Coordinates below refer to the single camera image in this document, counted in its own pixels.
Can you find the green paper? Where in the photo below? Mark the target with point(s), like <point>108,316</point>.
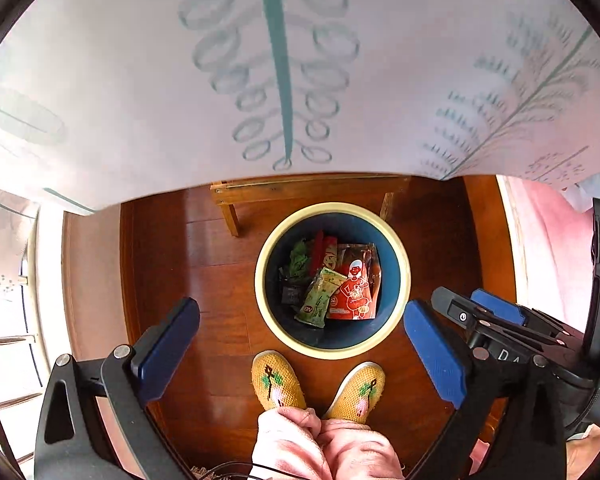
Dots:
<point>299,260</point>

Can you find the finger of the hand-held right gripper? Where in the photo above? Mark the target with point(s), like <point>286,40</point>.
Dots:
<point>497,305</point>
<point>455,307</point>

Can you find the orange snack bag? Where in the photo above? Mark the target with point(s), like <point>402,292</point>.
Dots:
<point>355,295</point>

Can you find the person's pink pants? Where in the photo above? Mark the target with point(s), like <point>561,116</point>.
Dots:
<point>300,450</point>

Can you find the pink bed sheet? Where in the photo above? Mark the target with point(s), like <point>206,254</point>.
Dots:
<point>545,250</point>

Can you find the red paper tube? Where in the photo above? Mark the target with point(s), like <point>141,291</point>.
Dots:
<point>322,250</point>

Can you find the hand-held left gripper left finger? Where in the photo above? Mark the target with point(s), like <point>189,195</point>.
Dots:
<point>172,342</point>

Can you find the window with metal grille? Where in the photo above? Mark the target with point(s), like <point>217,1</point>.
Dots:
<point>5,341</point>

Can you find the blue trash bin cream rim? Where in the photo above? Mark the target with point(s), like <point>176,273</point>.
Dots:
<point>387,280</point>

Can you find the tree print tablecloth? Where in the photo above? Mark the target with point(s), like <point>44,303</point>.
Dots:
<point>130,85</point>

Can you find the green snack packet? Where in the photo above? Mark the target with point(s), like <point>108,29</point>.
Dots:
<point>320,300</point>

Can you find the person's right forearm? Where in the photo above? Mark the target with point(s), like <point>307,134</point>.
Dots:
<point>590,452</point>

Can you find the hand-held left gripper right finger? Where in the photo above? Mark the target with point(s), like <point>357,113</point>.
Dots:
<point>435,350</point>

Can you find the black cigarette box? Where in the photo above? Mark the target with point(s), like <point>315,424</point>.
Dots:
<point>290,292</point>

